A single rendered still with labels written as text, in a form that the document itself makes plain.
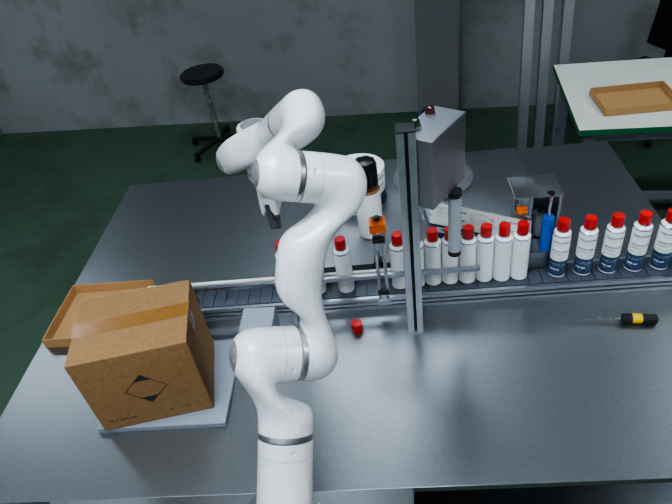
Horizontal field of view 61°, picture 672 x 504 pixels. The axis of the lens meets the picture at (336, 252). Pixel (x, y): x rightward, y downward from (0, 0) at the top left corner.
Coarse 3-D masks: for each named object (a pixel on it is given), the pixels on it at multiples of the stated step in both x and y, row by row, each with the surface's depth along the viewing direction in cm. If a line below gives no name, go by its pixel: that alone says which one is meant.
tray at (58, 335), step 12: (72, 288) 202; (84, 288) 204; (96, 288) 203; (108, 288) 203; (120, 288) 203; (132, 288) 203; (72, 300) 202; (84, 300) 202; (60, 312) 194; (72, 312) 197; (60, 324) 193; (72, 324) 193; (48, 336) 186; (60, 336) 189
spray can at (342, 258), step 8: (336, 240) 169; (344, 240) 169; (336, 248) 171; (344, 248) 171; (336, 256) 172; (344, 256) 171; (336, 264) 174; (344, 264) 173; (336, 272) 177; (344, 272) 175; (352, 272) 178; (344, 288) 179; (352, 288) 180
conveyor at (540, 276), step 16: (528, 272) 178; (544, 272) 177; (592, 272) 175; (624, 272) 173; (640, 272) 172; (656, 272) 171; (256, 288) 188; (272, 288) 187; (336, 288) 183; (368, 288) 182; (432, 288) 178; (448, 288) 177; (464, 288) 176; (208, 304) 185; (224, 304) 184; (240, 304) 183
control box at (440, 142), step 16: (448, 112) 139; (464, 112) 138; (432, 128) 134; (448, 128) 134; (464, 128) 141; (416, 144) 132; (432, 144) 129; (448, 144) 136; (464, 144) 144; (432, 160) 132; (448, 160) 139; (464, 160) 147; (432, 176) 135; (448, 176) 142; (464, 176) 150; (432, 192) 138; (448, 192) 145; (432, 208) 141
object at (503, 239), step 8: (504, 224) 165; (504, 232) 165; (496, 240) 168; (504, 240) 166; (512, 240) 167; (496, 248) 169; (504, 248) 168; (496, 256) 171; (504, 256) 169; (496, 264) 173; (504, 264) 171; (496, 272) 175; (504, 272) 173; (496, 280) 176; (504, 280) 176
